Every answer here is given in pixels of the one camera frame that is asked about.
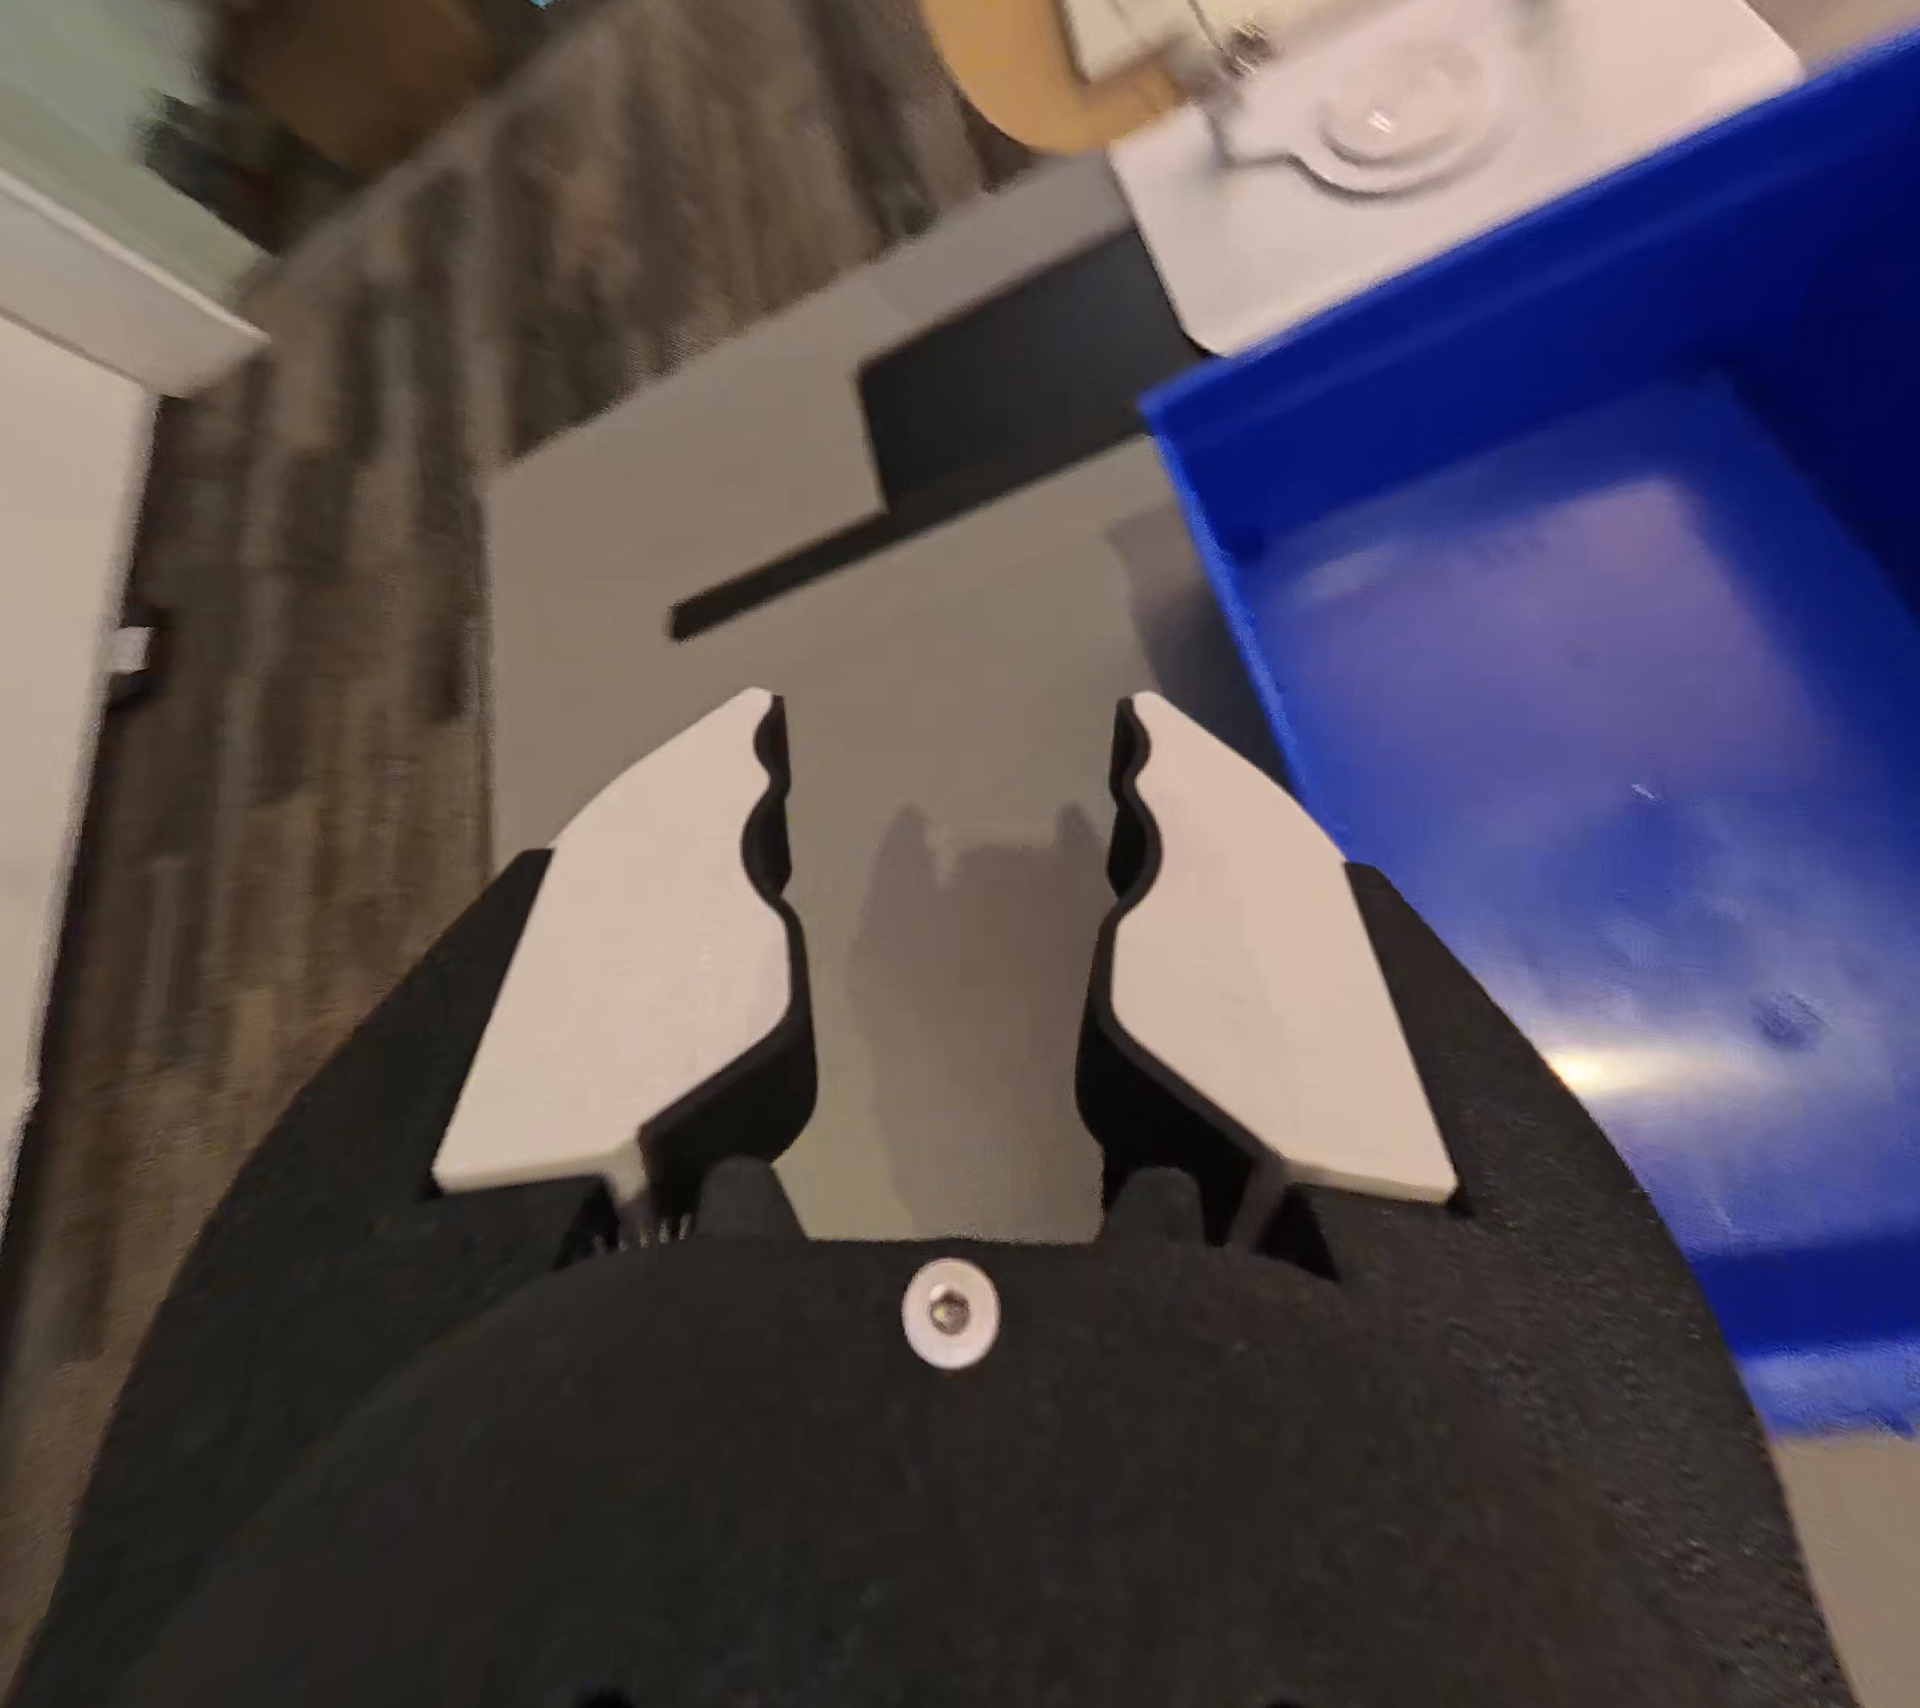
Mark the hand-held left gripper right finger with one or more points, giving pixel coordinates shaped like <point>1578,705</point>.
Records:
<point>1275,1003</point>

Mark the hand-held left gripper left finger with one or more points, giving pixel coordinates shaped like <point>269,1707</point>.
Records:
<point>630,989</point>

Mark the blue plastic bin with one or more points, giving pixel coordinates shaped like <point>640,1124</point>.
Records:
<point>1574,763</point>

